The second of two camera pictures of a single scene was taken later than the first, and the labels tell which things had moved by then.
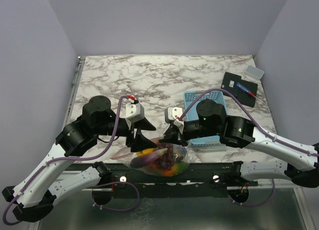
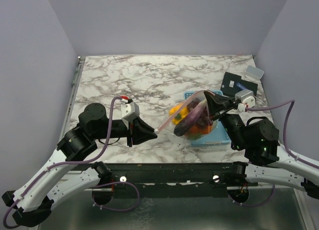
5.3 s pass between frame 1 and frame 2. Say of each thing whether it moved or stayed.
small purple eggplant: moved
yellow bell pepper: moved
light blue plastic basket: stayed
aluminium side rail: stayed
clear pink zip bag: moved
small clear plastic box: stayed
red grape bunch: moved
